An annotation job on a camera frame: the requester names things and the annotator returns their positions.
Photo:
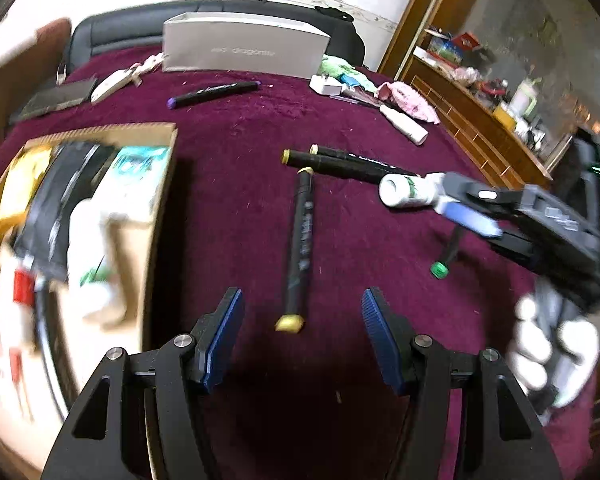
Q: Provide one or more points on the maroon bed blanket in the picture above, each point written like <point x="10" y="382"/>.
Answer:
<point x="311" y="405"/>

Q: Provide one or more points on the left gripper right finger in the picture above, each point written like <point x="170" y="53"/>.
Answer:
<point x="391" y="337"/>

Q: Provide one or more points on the white gloved right hand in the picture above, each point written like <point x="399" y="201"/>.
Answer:
<point x="565" y="361"/>

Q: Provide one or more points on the white thermos mug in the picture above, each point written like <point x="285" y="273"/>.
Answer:
<point x="525" y="97"/>

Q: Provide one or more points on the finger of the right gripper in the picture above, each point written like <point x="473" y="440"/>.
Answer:
<point x="469" y="219"/>

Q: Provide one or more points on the purple-capped black marker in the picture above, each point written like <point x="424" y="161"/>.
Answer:
<point x="211" y="93"/>

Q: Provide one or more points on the small white box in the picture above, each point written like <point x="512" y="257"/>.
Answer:
<point x="325" y="85"/>

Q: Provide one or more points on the red ring blister pack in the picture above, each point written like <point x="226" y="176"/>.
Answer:
<point x="17" y="326"/>

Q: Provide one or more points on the yellow-capped black marker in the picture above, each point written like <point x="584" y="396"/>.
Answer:
<point x="299" y="264"/>

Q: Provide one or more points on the white medicine bottle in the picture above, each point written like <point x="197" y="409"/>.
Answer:
<point x="402" y="191"/>

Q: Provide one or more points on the white tube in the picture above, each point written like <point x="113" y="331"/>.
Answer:
<point x="407" y="126"/>

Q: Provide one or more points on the pink cloth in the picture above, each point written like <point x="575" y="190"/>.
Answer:
<point x="409" y="100"/>

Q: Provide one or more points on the green cloth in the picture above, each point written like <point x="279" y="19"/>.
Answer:
<point x="343" y="71"/>

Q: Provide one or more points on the black snack packet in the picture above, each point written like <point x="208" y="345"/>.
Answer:
<point x="72" y="177"/>

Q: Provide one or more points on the green-capped marker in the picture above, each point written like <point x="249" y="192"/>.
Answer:
<point x="440" y="268"/>

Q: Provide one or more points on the wooden cabinet shelf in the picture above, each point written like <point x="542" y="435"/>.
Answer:
<point x="498" y="153"/>

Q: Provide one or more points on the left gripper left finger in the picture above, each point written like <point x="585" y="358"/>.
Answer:
<point x="215" y="334"/>

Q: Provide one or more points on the cardboard box tray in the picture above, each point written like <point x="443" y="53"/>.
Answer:
<point x="131" y="247"/>

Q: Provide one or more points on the teal cartoon tissue pack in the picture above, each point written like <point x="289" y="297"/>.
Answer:
<point x="129" y="189"/>

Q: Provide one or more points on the yellow packet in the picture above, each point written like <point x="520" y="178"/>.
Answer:
<point x="19" y="184"/>

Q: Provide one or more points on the grey rectangular box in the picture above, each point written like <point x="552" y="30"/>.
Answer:
<point x="241" y="41"/>

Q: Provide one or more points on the black smartphone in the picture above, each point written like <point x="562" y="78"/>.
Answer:
<point x="51" y="100"/>

